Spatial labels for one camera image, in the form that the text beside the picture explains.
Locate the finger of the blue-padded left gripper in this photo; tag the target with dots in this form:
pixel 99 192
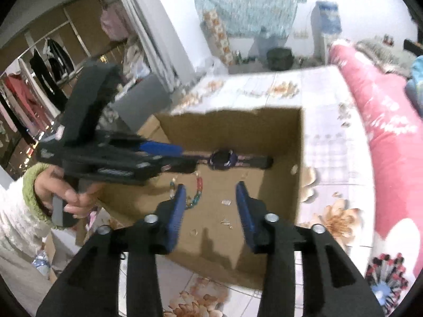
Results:
pixel 160 148
pixel 178 165

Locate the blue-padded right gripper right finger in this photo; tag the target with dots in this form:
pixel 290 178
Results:
pixel 332 284

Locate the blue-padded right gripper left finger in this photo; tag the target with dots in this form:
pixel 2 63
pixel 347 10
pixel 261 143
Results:
pixel 89 284

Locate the pink strap digital watch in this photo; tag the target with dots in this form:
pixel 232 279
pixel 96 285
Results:
pixel 226 159

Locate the left hand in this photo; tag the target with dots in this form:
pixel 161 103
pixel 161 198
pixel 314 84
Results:
pixel 50 183

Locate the grey cabinet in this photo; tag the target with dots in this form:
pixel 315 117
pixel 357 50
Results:
pixel 141 101

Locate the brown cardboard box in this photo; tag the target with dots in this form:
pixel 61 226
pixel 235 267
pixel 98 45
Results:
pixel 219 250

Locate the white plastic bag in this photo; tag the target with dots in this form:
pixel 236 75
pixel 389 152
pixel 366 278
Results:
pixel 211 66

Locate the black bin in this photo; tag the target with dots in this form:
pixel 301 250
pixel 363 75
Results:
pixel 280 59

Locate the pink floral bedding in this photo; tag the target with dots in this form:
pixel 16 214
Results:
pixel 394 132

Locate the white water dispenser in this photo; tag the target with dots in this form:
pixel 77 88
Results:
pixel 321 40

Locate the blue patterned blanket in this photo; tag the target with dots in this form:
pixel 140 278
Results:
pixel 414 86

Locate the teal patterned wall cloth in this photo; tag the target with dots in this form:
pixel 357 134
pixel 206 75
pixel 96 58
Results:
pixel 251 18

